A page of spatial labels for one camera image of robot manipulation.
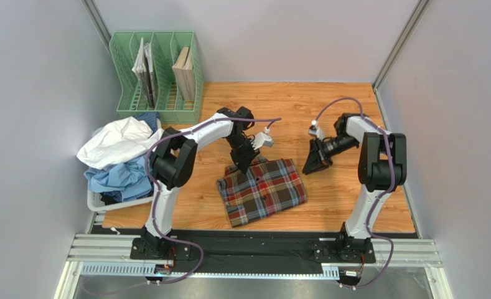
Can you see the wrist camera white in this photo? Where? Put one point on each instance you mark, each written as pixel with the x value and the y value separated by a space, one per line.
pixel 315 131
pixel 262 139

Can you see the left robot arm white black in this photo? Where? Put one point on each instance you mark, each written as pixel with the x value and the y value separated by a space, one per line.
pixel 170 164

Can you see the plaid long sleeve shirt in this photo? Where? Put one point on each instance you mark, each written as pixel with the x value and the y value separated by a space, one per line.
pixel 268 187

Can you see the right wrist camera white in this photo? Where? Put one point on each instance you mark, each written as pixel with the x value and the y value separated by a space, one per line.
pixel 315 131

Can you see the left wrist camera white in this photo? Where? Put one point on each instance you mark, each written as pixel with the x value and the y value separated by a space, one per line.
pixel 262 139

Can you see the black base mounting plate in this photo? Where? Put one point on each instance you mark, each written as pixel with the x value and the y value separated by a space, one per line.
pixel 249 252

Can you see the magazines in organizer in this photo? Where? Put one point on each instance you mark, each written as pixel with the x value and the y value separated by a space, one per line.
pixel 144 70

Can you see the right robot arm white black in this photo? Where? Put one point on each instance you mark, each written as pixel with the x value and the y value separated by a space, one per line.
pixel 382 167

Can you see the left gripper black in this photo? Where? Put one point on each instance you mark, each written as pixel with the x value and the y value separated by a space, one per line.
pixel 243 161

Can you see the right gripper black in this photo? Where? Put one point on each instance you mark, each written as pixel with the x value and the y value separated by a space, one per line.
pixel 321 151

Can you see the green plastic file organizer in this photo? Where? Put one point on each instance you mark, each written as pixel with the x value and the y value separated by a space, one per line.
pixel 165 47

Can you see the white laundry basket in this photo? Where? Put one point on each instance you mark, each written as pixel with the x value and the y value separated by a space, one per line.
pixel 102 202

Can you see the light blue shirt in basket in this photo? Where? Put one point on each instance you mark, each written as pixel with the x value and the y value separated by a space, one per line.
pixel 123 182

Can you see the aluminium frame rail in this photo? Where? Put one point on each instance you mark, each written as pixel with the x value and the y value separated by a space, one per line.
pixel 407 265

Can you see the beige book in organizer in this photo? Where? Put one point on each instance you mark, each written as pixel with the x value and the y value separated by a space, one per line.
pixel 184 74

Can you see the white shirt in basket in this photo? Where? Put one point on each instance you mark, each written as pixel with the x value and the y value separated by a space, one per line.
pixel 118 142

